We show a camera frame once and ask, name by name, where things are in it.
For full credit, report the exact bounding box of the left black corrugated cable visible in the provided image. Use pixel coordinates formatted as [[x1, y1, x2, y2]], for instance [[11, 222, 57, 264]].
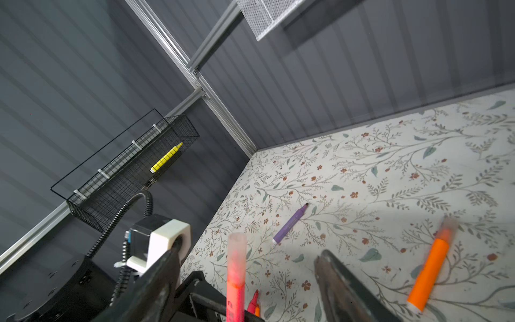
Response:
[[85, 191, 154, 307]]

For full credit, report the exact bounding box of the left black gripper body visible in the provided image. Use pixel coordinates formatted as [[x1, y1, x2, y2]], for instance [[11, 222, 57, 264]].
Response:
[[172, 270, 266, 322]]

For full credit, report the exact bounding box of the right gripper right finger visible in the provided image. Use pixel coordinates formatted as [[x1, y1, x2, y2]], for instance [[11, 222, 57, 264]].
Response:
[[314, 250, 400, 321]]

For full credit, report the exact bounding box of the white mesh wall basket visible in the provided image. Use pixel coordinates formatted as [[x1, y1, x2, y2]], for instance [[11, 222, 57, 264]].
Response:
[[236, 0, 311, 41]]

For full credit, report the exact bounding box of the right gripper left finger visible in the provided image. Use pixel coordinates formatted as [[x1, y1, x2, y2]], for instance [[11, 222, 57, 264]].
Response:
[[95, 238, 182, 321]]

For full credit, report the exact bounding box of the black wire wall basket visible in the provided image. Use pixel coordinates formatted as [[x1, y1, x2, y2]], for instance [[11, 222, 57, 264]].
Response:
[[50, 109, 199, 232]]

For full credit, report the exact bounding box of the purple marker pen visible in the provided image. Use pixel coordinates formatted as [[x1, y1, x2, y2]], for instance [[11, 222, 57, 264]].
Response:
[[272, 203, 309, 244]]

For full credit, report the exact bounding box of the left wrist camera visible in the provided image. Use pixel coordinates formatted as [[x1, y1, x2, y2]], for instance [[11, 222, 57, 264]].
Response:
[[126, 214, 192, 275]]

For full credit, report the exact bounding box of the yellow highlighter in basket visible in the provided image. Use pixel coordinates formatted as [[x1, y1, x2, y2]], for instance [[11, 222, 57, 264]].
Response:
[[150, 142, 184, 174]]

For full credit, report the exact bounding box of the pink marker pen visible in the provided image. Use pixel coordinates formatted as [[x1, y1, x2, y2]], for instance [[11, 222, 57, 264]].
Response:
[[246, 290, 259, 315], [226, 233, 247, 321]]

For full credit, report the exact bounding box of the orange marker pen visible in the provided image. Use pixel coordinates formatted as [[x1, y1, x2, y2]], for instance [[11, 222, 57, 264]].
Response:
[[254, 304, 261, 317], [406, 217, 459, 314]]

